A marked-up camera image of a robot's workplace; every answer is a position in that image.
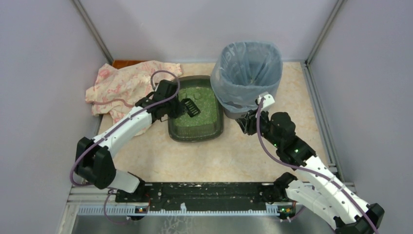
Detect black litter scoop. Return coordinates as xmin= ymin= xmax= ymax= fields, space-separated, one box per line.
xmin=181 ymin=98 xmax=201 ymax=117

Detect grey trash bin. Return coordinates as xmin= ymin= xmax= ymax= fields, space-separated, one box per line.
xmin=224 ymin=108 xmax=247 ymax=119

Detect dark green litter box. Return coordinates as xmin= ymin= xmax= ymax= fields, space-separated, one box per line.
xmin=168 ymin=75 xmax=224 ymax=142

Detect blue plastic bin liner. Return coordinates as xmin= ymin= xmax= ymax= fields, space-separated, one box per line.
xmin=210 ymin=41 xmax=283 ymax=113

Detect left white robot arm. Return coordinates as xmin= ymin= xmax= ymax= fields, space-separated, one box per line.
xmin=71 ymin=80 xmax=182 ymax=194

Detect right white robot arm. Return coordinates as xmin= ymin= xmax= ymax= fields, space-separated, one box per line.
xmin=236 ymin=111 xmax=384 ymax=234

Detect green litter pellets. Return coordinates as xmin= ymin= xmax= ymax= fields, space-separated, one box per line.
xmin=172 ymin=87 xmax=218 ymax=127

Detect patterned cream cloth bag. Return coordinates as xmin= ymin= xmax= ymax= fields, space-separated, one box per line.
xmin=85 ymin=60 xmax=183 ymax=124

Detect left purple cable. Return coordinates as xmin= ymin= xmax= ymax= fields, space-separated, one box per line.
xmin=69 ymin=70 xmax=181 ymax=225

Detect purple cable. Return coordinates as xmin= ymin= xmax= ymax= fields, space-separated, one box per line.
xmin=256 ymin=97 xmax=380 ymax=234
xmin=69 ymin=70 xmax=181 ymax=225

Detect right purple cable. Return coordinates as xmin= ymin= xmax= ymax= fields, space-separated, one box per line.
xmin=256 ymin=97 xmax=380 ymax=234

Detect aluminium frame rail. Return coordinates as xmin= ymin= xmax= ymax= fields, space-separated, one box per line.
xmin=66 ymin=183 xmax=359 ymax=217

